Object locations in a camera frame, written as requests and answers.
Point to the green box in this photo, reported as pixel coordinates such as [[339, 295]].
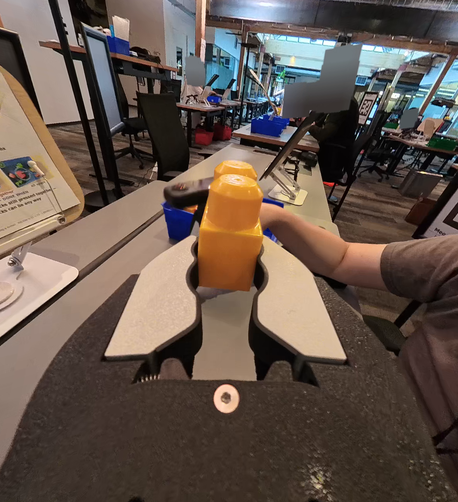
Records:
[[442, 144]]

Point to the framed marker sign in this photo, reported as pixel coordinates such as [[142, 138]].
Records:
[[456, 208]]

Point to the small marker sign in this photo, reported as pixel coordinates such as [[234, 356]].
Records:
[[367, 108]]

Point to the yellow two-stud block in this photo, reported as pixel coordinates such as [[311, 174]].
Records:
[[229, 251]]

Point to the grey bin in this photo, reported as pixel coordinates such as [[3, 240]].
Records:
[[421, 183]]

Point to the white stand base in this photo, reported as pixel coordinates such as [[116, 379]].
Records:
[[37, 282]]

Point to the small blue bin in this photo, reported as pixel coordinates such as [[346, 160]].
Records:
[[268, 127]]

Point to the red bag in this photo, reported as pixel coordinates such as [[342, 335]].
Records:
[[204, 137], [223, 132]]

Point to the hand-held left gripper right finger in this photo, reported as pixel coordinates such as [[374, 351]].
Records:
[[295, 310]]

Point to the long wooden desk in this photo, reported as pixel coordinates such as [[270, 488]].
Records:
[[134, 62]]

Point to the cardboard box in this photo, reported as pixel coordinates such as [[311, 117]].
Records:
[[421, 211]]

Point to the black office chair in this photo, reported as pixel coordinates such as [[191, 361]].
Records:
[[166, 137]]

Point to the instruction sheet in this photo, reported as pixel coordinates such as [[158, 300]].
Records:
[[9, 157]]

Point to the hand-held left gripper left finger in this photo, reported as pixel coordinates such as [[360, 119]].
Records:
[[158, 310]]

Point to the plain blue object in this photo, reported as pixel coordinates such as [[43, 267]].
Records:
[[178, 223]]

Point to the person's brown shirt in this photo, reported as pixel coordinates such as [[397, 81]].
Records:
[[440, 313]]

